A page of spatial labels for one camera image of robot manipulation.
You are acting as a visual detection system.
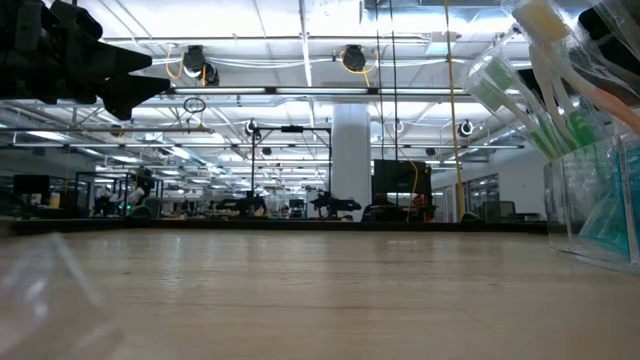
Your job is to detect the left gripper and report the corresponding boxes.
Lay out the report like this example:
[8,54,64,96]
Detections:
[0,0,172,122]

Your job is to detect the orange handle toothbrush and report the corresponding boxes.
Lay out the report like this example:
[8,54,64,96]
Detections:
[509,0,640,134]

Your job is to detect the green bristle toothbrush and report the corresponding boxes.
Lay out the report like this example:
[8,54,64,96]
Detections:
[527,42,601,151]
[458,74,561,162]
[479,52,571,159]

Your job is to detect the teal toothpaste tube white cap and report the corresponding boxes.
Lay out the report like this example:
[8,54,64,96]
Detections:
[577,187,632,257]
[617,142,640,251]

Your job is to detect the small black monitor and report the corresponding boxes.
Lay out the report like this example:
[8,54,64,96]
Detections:
[12,173,51,204]

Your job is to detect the clear acrylic organiser box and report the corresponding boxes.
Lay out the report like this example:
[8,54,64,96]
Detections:
[542,132,640,276]

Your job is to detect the long ceiling light fixture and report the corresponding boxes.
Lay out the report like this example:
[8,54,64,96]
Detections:
[167,85,471,97]

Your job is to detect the white building column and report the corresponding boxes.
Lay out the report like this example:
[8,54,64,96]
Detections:
[331,102,373,221]

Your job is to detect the black monitor panel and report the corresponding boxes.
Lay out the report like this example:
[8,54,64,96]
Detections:
[372,158,433,197]

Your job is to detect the yellow hanging cable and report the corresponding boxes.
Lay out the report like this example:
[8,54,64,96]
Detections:
[442,0,467,222]

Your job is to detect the black gantry frame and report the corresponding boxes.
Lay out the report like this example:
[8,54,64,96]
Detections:
[248,124,334,221]

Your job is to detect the black hanging cable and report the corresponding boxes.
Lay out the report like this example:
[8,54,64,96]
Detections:
[373,0,384,161]
[388,0,401,161]

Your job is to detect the black aluminium table frame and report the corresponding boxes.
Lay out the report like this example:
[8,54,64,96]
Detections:
[0,217,551,236]

